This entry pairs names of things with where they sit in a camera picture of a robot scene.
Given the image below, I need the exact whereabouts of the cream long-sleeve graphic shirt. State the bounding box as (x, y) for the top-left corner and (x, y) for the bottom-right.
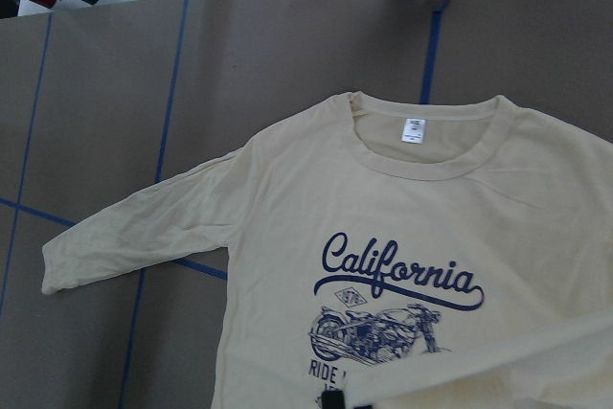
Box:
(41, 93), (612, 408)

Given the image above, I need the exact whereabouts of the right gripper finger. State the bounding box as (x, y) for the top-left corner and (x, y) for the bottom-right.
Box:
(321, 384), (345, 409)

